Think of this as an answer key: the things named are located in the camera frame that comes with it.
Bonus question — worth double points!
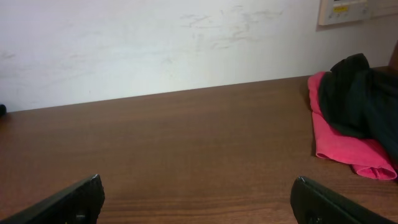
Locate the dark green t-shirt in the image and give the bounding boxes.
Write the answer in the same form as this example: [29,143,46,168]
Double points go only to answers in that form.
[318,54,397,164]

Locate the black folded clothes stack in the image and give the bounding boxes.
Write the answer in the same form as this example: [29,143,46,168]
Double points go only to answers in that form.
[0,105,7,116]

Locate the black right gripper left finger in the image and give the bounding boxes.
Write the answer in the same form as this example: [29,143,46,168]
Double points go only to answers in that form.
[1,174,105,224]

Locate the beige wall control panel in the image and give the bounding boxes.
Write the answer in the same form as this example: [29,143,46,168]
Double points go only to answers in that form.
[317,0,398,27]

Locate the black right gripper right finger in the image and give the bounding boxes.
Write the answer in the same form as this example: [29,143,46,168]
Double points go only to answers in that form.
[290,176,397,224]

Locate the red soccer t-shirt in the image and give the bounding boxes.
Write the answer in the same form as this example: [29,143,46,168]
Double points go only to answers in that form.
[307,72,397,180]

